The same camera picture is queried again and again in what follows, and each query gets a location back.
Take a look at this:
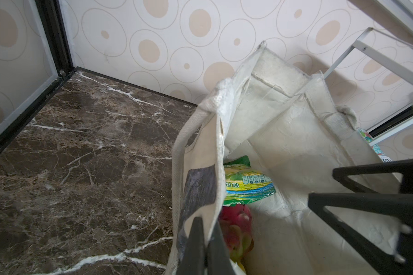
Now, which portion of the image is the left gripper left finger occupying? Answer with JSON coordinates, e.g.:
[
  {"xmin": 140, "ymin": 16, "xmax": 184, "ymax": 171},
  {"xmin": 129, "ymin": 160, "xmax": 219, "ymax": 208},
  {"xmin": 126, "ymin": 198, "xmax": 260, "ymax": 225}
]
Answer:
[{"xmin": 176, "ymin": 217, "xmax": 235, "ymax": 275}]

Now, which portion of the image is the left Foxs candy packet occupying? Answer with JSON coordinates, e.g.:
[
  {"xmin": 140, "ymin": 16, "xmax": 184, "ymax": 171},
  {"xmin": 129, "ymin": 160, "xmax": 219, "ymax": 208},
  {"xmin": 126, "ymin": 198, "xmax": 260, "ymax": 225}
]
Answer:
[{"xmin": 357, "ymin": 128, "xmax": 392, "ymax": 163}]

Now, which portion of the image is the pink dragon fruit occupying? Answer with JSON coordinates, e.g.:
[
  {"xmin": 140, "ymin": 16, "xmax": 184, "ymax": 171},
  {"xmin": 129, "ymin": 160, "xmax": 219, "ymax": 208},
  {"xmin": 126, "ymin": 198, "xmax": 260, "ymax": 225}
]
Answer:
[{"xmin": 219, "ymin": 204, "xmax": 254, "ymax": 263}]

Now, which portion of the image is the green snack packet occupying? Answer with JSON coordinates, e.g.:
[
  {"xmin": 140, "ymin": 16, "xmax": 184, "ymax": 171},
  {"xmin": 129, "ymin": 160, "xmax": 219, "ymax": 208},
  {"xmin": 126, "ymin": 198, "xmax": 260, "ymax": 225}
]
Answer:
[{"xmin": 223, "ymin": 156, "xmax": 276, "ymax": 206}]

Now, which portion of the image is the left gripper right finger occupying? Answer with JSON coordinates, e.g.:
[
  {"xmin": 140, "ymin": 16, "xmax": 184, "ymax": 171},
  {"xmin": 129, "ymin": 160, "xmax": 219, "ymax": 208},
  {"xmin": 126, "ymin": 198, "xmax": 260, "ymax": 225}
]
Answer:
[{"xmin": 308, "ymin": 159, "xmax": 413, "ymax": 275}]

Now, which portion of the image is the white wooden shelf rack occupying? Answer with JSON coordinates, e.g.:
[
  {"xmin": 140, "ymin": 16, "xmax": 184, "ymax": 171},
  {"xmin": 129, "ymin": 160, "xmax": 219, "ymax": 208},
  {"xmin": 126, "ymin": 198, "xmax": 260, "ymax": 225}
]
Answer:
[{"xmin": 324, "ymin": 27, "xmax": 413, "ymax": 145}]

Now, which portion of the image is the white canvas grocery bag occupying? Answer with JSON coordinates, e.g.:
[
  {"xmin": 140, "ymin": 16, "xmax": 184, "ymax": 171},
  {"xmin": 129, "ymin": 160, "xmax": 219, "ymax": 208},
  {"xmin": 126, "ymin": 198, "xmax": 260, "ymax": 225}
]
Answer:
[{"xmin": 166, "ymin": 42, "xmax": 404, "ymax": 275}]

